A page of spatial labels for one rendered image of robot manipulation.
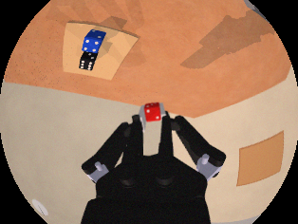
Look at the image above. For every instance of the tan square mat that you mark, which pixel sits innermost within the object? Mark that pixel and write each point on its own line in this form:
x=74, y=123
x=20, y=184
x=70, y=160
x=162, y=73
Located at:
x=115, y=46

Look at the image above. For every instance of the black die with white pips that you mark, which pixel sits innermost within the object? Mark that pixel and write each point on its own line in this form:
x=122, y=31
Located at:
x=88, y=60

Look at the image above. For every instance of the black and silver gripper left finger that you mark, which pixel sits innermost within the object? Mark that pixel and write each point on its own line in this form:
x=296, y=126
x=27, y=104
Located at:
x=108, y=155

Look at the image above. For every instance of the blue die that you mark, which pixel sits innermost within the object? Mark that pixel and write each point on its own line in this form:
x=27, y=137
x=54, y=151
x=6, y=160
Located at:
x=93, y=40

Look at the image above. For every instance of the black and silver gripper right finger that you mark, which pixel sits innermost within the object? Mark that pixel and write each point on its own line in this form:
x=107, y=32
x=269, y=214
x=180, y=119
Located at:
x=208, y=159

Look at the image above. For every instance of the red die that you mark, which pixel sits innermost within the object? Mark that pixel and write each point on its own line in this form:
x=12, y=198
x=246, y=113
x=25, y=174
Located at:
x=152, y=112

